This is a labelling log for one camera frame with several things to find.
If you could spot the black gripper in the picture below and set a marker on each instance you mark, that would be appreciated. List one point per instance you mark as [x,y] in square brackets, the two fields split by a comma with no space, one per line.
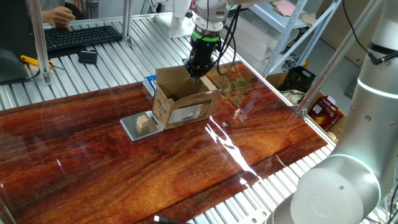
[202,54]

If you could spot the brown cardboard box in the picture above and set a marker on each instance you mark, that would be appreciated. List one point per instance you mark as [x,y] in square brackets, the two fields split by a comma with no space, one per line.
[164,109]

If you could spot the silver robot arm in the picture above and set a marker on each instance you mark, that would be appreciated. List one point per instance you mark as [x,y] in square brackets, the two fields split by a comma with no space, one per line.
[370,130]

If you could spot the white foam box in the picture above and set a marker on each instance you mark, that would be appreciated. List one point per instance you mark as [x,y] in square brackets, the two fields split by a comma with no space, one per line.
[248,40]

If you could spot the open cardboard storage box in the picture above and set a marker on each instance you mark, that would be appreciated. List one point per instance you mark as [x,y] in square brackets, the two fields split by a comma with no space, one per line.
[273,80]

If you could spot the small black box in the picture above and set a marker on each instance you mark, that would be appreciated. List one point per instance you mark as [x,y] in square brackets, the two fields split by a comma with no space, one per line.
[88,57]

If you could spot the red printed box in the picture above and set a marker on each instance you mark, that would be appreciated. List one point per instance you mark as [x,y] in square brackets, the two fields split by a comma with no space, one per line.
[325,113]

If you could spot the bare person hand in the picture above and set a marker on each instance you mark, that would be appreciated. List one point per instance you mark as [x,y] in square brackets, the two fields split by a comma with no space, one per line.
[62,17]

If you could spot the blue tissue pack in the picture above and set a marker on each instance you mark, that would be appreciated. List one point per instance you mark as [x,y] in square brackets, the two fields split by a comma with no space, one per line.
[150,84]

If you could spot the white stand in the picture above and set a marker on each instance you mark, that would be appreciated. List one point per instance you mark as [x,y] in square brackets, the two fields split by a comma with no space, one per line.
[178,18]

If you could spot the small wooden cube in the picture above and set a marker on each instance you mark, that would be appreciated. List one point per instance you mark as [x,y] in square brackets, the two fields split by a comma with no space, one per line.
[143,122]

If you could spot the white metal shelf rack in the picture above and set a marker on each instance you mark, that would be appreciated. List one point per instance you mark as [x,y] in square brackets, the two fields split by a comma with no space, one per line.
[264,12]

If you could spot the silver digital kitchen scale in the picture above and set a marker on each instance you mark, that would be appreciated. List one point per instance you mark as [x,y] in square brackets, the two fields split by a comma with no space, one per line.
[129,126]

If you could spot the black plastic crate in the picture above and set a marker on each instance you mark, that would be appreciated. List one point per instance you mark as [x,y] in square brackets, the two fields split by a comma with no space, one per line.
[298,79]

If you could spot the wood grain table mat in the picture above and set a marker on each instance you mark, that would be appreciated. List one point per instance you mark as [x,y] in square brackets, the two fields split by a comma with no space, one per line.
[93,171]
[280,140]

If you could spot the pink cloth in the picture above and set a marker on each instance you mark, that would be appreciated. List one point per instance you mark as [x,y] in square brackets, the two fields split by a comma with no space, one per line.
[284,7]

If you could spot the black keyboard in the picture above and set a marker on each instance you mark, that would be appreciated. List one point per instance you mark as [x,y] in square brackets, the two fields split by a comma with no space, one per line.
[81,37]

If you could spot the large cardboard carton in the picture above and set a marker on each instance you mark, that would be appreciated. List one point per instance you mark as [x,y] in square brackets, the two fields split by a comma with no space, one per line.
[339,28]

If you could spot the black monitor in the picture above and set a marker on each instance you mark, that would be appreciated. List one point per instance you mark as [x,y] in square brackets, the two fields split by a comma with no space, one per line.
[15,28]

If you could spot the aluminium frame post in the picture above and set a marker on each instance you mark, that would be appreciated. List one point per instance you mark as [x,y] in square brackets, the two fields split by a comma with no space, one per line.
[340,56]
[39,37]
[127,18]

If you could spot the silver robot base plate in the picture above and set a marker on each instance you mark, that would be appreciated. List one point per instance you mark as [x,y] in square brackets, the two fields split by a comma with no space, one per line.
[255,217]

